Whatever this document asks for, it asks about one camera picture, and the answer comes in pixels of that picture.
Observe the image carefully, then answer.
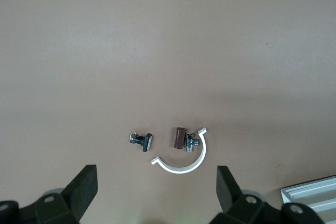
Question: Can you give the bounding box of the white half-ring pipe clamp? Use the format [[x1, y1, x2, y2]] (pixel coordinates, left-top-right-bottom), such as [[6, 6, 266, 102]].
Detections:
[[150, 127, 208, 175]]

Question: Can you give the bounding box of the chrome valve fitting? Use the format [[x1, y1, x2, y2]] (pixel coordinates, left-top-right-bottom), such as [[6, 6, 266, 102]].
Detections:
[[184, 132, 201, 154]]

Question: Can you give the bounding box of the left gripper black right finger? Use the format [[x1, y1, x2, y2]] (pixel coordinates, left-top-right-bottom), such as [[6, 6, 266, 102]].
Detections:
[[209, 165, 326, 224]]

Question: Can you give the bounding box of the white drawer cabinet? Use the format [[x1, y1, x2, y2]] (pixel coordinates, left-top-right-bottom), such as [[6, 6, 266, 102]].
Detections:
[[280, 175, 336, 224]]

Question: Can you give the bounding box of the small black clip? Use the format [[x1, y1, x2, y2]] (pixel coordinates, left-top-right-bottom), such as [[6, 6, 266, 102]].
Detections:
[[129, 131, 154, 153]]

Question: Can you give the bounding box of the brown cylinder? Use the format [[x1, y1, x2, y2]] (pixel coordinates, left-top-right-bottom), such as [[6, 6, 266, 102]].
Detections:
[[172, 126, 187, 150]]

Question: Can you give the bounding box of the brown table cover sheet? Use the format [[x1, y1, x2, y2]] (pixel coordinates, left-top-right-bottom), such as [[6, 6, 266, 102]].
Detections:
[[0, 0, 336, 224]]

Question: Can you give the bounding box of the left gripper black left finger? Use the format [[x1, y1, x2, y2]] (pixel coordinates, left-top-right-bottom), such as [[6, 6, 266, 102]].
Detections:
[[0, 165, 98, 224]]

